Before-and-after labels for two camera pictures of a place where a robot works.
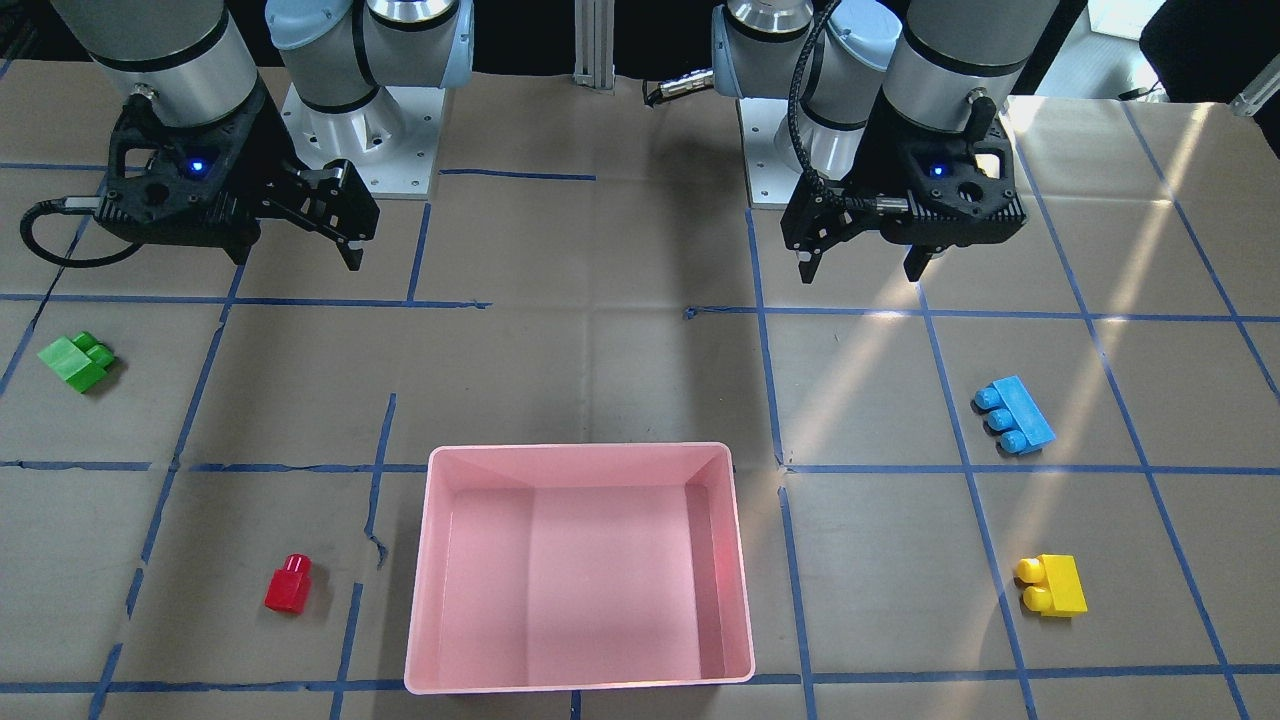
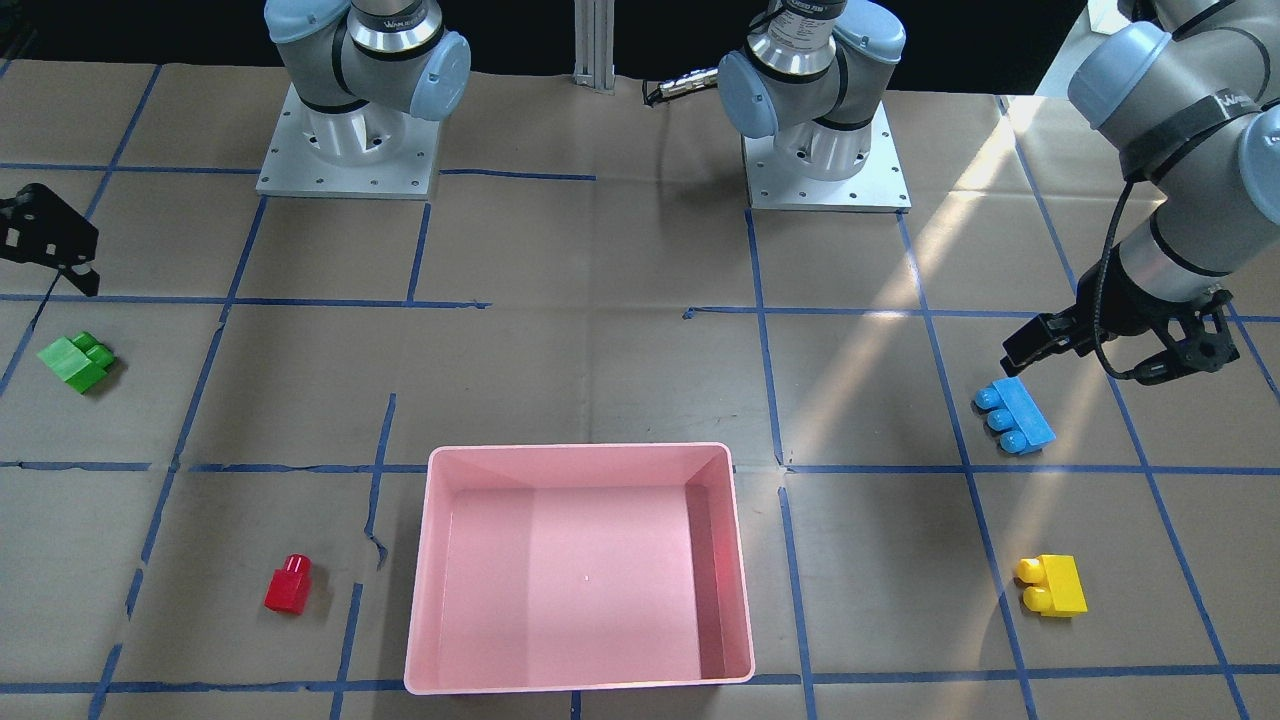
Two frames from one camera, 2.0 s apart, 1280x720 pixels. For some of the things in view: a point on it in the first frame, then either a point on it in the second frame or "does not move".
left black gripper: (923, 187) -> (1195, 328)
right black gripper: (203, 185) -> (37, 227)
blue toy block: (1017, 414) does not move
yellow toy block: (1056, 588) does not move
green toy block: (81, 362) does not move
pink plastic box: (577, 565) does not move
